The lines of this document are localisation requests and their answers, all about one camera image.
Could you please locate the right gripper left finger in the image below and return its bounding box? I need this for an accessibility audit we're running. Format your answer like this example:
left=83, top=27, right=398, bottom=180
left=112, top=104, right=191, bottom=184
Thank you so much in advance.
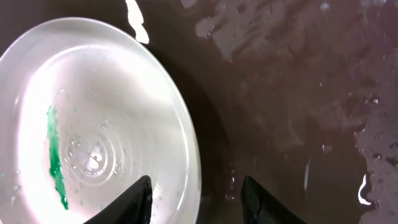
left=84, top=175, right=153, bottom=224

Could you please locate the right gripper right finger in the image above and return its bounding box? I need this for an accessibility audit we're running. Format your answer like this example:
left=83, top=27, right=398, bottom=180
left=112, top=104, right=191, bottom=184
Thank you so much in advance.
left=241, top=175, right=305, bottom=224

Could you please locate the white plate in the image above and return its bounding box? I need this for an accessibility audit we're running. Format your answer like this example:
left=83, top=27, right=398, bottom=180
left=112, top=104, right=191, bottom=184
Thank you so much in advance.
left=1, top=17, right=201, bottom=223

